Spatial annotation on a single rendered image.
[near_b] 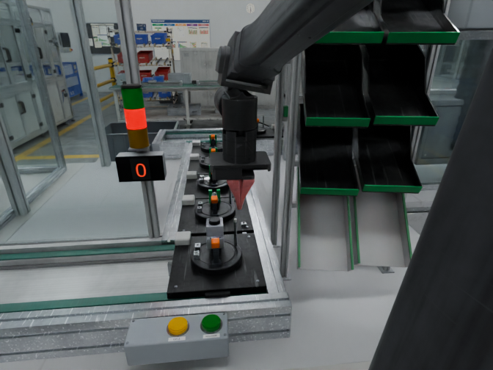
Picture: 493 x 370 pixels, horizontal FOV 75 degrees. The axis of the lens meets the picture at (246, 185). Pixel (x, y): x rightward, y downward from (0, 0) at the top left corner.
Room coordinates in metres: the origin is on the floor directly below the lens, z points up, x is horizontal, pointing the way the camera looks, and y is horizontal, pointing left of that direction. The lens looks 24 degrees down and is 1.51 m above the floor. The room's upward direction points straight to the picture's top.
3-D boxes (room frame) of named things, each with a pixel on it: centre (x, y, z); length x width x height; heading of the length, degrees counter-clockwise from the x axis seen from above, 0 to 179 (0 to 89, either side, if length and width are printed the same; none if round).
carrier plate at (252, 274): (0.72, 0.08, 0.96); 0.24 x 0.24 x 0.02; 6
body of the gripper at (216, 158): (0.52, 0.01, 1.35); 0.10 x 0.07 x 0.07; 96
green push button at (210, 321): (0.50, 0.07, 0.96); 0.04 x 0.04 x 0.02
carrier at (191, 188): (1.22, 0.13, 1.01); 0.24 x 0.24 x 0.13; 6
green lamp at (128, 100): (0.82, 0.28, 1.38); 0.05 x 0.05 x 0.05
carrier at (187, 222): (0.97, 0.11, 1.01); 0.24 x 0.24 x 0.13; 6
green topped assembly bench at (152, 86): (6.07, 1.08, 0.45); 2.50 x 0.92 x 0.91; 97
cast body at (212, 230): (0.73, 0.08, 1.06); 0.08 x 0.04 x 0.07; 6
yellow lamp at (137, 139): (0.82, 0.28, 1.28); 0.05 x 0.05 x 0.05
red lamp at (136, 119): (0.82, 0.28, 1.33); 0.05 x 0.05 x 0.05
